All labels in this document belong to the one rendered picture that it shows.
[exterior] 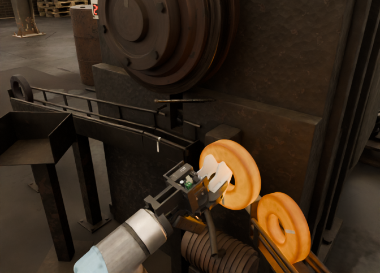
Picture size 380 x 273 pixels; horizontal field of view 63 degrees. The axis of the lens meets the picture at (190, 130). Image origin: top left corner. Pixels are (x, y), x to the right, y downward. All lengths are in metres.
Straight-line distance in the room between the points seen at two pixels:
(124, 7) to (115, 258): 0.63
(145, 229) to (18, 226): 1.47
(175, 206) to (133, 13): 0.52
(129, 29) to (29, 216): 1.40
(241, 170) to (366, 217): 1.48
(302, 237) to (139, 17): 0.65
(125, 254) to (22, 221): 1.49
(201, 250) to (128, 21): 0.67
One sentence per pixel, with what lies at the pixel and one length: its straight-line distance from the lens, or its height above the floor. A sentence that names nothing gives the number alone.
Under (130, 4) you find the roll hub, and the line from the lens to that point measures 0.88.
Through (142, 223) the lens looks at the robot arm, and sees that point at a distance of 0.57.
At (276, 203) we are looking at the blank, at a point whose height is 0.77.
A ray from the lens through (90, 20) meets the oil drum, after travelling 3.79.
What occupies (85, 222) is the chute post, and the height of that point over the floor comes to 0.01.
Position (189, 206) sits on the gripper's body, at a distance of 0.60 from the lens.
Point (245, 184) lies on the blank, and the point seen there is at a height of 0.84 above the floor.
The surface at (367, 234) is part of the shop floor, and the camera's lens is 1.95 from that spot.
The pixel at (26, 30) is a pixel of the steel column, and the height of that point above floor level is 0.12.
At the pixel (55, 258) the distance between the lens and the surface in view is 1.73.
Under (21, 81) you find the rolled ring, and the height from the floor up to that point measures 0.71.
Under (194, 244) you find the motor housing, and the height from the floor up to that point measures 0.51.
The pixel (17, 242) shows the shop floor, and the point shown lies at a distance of 1.90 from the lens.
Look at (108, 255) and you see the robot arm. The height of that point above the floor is 0.82.
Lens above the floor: 1.22
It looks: 27 degrees down
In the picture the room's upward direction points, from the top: straight up
